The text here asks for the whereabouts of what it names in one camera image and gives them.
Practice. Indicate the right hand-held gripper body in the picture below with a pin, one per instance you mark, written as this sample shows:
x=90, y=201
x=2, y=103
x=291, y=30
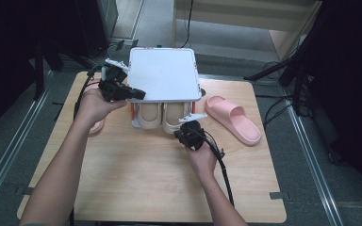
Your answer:
x=194, y=135

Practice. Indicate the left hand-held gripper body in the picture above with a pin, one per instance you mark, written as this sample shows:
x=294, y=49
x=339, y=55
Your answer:
x=113, y=84

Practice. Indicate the cream clog shoe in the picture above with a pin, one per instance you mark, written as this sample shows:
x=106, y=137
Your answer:
x=172, y=116
x=150, y=114

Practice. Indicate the white two-tier shoe rack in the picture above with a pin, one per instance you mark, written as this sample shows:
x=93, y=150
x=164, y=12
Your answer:
x=163, y=72

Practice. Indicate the person's right hand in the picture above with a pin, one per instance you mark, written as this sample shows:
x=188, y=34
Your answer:
x=204, y=163

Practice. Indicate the person's left hand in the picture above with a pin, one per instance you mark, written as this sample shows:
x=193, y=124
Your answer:
x=92, y=108

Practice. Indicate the black table grommet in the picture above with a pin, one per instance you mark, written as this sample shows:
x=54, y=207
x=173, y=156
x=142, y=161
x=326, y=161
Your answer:
x=203, y=92

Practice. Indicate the black cabinet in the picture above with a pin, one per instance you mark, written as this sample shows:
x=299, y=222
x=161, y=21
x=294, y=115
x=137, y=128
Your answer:
x=97, y=25

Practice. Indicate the black metal stand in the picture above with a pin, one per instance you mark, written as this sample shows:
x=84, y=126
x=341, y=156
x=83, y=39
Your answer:
x=38, y=72

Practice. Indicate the black tape piece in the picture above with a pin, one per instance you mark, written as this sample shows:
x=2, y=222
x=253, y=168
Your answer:
x=278, y=195
x=27, y=190

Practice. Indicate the black tripod stand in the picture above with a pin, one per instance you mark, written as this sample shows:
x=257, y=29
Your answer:
x=298, y=78

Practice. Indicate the light wooden furniture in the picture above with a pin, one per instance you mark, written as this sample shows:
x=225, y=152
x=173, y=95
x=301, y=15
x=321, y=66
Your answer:
x=232, y=12

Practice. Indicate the metal floor rail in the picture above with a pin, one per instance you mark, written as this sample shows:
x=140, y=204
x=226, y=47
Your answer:
x=15, y=147
x=314, y=163

